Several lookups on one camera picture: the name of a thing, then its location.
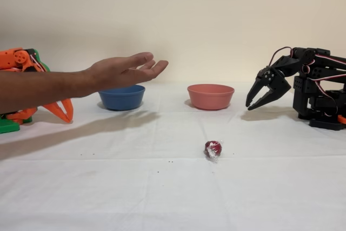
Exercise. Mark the red candy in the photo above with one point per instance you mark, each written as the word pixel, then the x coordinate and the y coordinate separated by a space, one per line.
pixel 213 148

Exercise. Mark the person's bare forearm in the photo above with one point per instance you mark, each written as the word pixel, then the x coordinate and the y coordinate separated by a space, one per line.
pixel 40 87

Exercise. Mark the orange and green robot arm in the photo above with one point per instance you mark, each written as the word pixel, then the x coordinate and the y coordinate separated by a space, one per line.
pixel 13 58

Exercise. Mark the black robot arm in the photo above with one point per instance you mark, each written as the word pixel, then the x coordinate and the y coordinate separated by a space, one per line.
pixel 305 93

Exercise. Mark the person's bare hand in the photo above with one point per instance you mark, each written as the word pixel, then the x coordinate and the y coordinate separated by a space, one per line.
pixel 121 72

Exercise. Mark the pink plastic bowl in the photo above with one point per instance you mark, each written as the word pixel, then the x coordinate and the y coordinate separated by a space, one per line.
pixel 211 98

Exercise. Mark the blue plastic bowl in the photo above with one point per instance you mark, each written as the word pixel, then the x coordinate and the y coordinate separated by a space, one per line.
pixel 121 101

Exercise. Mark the orange table clamp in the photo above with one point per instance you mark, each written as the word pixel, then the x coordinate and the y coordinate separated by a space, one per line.
pixel 342 118

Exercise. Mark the white tablecloth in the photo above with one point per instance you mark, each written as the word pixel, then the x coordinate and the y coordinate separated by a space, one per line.
pixel 173 201

